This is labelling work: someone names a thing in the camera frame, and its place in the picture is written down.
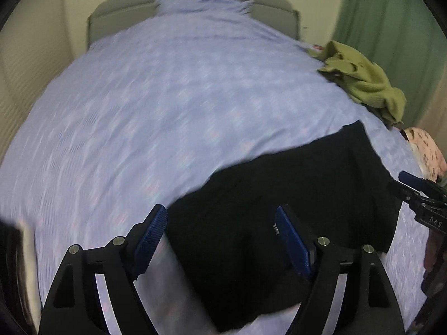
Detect black pants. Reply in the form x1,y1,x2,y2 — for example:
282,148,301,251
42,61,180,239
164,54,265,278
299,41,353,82
166,122,404,334

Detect pink patterned garment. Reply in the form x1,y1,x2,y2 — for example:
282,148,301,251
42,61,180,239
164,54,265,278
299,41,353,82
400,127,446,182

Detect stack of folded dark clothes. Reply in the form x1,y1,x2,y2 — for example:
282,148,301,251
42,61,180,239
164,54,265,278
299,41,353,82
1,222,38,334

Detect olive green knit garment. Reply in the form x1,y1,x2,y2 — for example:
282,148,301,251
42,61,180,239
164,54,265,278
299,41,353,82
307,40,407,126

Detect green curtain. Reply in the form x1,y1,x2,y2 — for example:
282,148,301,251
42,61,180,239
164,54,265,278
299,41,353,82
333,0,446,125

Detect purple floral bed cover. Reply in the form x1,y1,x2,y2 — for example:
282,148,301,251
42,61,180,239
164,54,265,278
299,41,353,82
1,12,428,334

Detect grey upholstered headboard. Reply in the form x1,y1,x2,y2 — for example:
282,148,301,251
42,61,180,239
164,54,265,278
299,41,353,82
86,0,301,46

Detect purple floral pillow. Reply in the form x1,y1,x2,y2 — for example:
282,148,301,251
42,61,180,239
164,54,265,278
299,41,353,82
155,0,254,15

